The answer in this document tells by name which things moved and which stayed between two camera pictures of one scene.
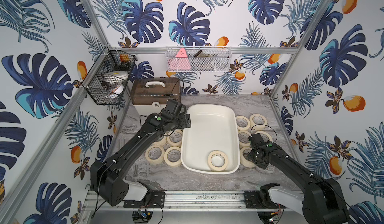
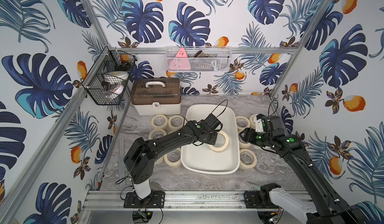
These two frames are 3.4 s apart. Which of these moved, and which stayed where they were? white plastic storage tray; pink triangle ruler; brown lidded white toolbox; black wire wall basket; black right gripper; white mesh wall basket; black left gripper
Moved: black right gripper; black left gripper
Stayed: white plastic storage tray; brown lidded white toolbox; white mesh wall basket; black wire wall basket; pink triangle ruler
